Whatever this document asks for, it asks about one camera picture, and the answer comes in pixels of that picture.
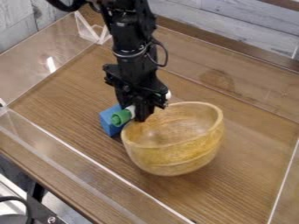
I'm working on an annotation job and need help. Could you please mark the black metal stand base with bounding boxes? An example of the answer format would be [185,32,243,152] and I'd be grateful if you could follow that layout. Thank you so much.
[0,198,63,224]

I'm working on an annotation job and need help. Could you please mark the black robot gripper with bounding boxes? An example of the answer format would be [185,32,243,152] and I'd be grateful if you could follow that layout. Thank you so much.
[103,47,169,122]

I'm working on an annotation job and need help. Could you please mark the black cable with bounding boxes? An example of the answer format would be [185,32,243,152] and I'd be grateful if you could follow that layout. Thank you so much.
[0,194,34,224]

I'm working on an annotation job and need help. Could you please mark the brown wooden bowl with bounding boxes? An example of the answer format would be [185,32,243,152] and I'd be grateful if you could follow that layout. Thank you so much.
[121,101,225,177]

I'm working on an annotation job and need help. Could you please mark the blue foam block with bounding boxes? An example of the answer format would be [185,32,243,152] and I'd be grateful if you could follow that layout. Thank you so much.
[99,104,131,137]

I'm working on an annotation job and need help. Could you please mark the green white marker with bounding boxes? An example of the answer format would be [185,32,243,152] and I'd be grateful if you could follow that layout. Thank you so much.
[111,91,173,127]

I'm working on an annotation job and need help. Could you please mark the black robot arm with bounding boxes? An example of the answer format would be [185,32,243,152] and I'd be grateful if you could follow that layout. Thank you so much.
[46,0,170,122]

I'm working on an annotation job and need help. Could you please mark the clear acrylic triangle bracket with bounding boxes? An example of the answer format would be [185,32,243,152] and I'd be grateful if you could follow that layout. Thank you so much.
[74,11,111,46]

